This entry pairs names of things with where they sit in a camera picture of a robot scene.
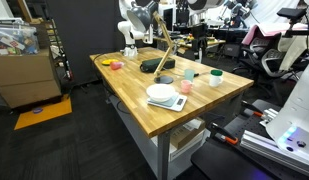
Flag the pink cup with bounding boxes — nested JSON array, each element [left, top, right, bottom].
[[180, 79, 194, 94]]

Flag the white bowl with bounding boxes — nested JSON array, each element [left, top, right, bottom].
[[145, 83, 177, 103]]

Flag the teal plastic cup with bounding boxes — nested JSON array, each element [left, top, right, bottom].
[[183, 68, 196, 83]]

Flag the dark green zip case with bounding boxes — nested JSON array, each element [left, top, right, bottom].
[[139, 57, 177, 74]]

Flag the white kitchen scale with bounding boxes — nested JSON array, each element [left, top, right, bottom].
[[146, 92, 188, 113]]

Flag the cardboard box under table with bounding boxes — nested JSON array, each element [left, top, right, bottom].
[[169, 117, 207, 150]]

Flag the white mug green interior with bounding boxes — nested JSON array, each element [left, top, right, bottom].
[[208, 68, 225, 88]]

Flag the black orange bar clamp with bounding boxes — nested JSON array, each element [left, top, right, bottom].
[[240, 100, 265, 118], [209, 122, 240, 146]]

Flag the black perforated breadboard plate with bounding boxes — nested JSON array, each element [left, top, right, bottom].
[[190, 98, 309, 180]]

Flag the cluttered storage shelf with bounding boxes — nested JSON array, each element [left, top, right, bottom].
[[43, 19, 74, 82]]

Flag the pink cloth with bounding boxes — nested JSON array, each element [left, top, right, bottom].
[[241, 22, 297, 47]]

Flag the orange floor mat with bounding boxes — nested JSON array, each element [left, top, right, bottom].
[[13, 94, 73, 131]]

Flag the black office chair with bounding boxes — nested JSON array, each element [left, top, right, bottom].
[[238, 33, 288, 81]]

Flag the large brown cardboard box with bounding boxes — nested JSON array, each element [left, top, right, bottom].
[[0, 48, 63, 109]]

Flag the white device with blue light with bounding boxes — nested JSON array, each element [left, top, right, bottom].
[[265, 56, 309, 164]]

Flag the white office chair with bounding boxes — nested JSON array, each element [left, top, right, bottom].
[[260, 33, 309, 81]]

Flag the clear plastic storage bin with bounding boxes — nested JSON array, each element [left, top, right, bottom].
[[0, 22, 40, 56]]

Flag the grey cable with ferrite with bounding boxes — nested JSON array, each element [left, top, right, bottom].
[[193, 70, 211, 78]]

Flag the grey metal table frame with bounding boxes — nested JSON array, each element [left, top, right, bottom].
[[107, 89, 243, 180]]

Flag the small aluminium bracket pieces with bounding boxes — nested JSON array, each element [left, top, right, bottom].
[[260, 108, 280, 126]]

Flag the aluminium extrusion rail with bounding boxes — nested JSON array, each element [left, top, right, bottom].
[[239, 129, 309, 178]]

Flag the black camera on stand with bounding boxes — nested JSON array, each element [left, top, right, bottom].
[[276, 7, 309, 38]]

